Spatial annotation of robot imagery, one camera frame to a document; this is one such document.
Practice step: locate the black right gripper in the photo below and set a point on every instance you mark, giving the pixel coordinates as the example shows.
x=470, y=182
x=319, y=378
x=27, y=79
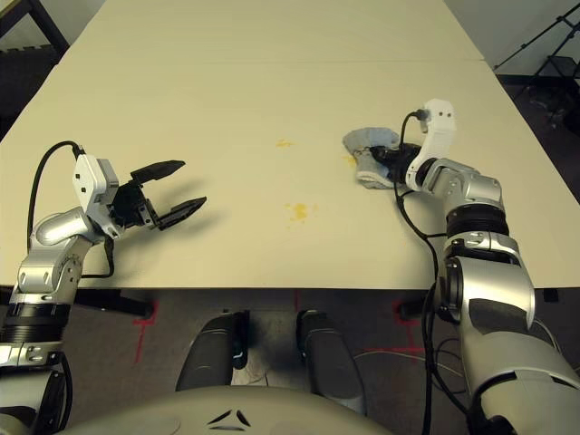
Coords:
x=399, y=161

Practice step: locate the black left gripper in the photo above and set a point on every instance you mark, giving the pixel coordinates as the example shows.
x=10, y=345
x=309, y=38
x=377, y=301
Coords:
x=131, y=204

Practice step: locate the blue grey terry rag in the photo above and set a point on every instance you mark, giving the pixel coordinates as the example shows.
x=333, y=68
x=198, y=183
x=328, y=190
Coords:
x=367, y=136

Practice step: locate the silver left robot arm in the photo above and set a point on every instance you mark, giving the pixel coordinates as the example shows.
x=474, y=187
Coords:
x=54, y=231

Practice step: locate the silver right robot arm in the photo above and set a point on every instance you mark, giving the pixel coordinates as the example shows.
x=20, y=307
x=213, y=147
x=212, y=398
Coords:
x=476, y=190

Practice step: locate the small yellow liquid spill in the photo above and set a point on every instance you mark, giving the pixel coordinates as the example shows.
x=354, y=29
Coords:
x=284, y=144

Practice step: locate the large splattered yellow spill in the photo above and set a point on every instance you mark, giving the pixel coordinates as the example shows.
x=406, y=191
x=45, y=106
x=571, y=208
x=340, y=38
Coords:
x=300, y=211

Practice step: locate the black table foot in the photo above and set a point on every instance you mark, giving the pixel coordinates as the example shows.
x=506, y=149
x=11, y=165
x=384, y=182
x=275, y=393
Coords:
x=131, y=303
x=410, y=309

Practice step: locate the grey left robot leg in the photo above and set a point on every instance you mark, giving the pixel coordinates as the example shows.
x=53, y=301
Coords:
x=208, y=349

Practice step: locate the grey robot leg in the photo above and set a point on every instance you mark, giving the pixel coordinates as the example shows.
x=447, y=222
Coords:
x=326, y=358
x=208, y=349

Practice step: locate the black tripod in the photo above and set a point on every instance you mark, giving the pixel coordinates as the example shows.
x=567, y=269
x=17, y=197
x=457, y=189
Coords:
x=528, y=45

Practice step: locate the black foam floor mat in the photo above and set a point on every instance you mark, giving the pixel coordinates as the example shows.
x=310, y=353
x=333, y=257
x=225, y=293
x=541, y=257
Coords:
x=22, y=77

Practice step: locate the grey right robot leg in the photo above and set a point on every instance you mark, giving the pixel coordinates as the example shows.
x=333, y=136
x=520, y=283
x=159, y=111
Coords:
x=326, y=358

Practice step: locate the grey robot torso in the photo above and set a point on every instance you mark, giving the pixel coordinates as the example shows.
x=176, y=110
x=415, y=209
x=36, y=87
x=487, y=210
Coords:
x=181, y=412

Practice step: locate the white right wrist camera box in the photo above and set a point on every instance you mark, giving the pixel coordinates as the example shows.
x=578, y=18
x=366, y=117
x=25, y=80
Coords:
x=437, y=131

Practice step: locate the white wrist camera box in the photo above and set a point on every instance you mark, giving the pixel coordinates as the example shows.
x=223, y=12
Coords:
x=437, y=131
x=88, y=181

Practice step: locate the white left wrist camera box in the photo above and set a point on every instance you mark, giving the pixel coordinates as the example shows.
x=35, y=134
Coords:
x=88, y=181

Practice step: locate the black metal frame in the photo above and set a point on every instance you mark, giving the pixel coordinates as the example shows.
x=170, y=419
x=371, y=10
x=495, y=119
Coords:
x=52, y=25

